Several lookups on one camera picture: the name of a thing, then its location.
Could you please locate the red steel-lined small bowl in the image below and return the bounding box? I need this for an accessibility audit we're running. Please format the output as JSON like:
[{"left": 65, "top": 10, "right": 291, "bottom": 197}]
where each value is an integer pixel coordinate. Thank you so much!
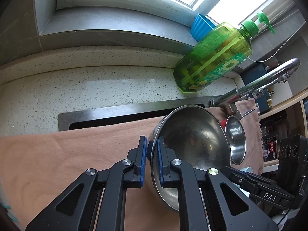
[{"left": 220, "top": 116, "right": 246, "bottom": 165}]

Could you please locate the large stainless steel bowl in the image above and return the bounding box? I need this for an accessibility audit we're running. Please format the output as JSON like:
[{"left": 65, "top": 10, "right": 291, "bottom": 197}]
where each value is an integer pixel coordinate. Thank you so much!
[{"left": 145, "top": 105, "right": 231, "bottom": 212}]

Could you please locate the chrome kitchen faucet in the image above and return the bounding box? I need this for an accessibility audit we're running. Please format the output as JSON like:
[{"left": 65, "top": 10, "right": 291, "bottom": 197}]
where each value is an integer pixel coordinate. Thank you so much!
[{"left": 209, "top": 58, "right": 300, "bottom": 120}]

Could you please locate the pale green ceramic bowl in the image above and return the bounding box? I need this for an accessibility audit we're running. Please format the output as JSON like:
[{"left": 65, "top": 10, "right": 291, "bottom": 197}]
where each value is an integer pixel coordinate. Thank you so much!
[{"left": 235, "top": 167, "right": 253, "bottom": 197}]

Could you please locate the wooden shelf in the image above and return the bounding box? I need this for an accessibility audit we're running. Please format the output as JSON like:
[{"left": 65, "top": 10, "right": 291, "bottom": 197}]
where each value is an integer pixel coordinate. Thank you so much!
[{"left": 260, "top": 89, "right": 307, "bottom": 173}]

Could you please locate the pink towel mat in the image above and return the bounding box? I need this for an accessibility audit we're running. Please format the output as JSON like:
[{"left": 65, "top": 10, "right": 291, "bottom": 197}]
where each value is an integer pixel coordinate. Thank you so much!
[{"left": 1, "top": 99, "right": 263, "bottom": 230}]

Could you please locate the green dish soap bottle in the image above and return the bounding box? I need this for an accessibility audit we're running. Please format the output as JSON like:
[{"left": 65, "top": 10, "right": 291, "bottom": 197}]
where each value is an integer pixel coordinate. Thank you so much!
[{"left": 173, "top": 12, "right": 275, "bottom": 93}]

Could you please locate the blue plastic cup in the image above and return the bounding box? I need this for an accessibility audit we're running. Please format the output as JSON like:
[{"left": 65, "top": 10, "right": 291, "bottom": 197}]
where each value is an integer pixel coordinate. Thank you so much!
[{"left": 190, "top": 13, "right": 216, "bottom": 42}]

